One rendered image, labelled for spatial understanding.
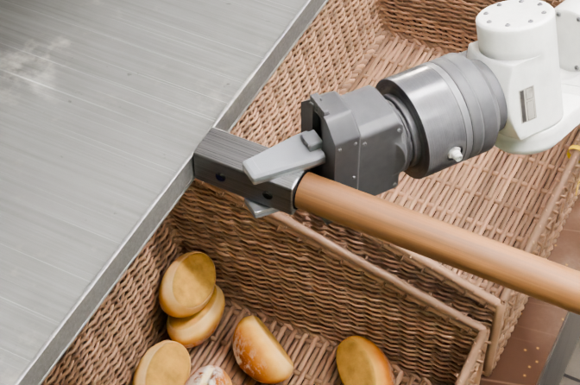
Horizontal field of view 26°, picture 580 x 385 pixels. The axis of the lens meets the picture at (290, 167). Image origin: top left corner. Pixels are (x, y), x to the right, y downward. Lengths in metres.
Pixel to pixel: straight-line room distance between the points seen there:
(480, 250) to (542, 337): 0.76
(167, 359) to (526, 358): 0.46
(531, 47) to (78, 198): 0.38
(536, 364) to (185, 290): 0.46
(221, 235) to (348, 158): 0.62
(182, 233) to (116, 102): 0.55
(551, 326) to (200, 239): 0.48
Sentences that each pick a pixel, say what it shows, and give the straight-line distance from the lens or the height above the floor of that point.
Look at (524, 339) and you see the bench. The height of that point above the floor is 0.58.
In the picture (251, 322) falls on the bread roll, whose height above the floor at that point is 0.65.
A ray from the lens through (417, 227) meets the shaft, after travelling 0.95.
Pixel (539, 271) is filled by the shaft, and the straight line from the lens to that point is 0.93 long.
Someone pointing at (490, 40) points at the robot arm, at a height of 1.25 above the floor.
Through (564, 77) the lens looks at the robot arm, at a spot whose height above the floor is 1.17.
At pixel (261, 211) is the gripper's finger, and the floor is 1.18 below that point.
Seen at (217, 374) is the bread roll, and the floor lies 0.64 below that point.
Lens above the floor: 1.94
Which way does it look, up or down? 47 degrees down
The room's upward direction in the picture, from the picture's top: straight up
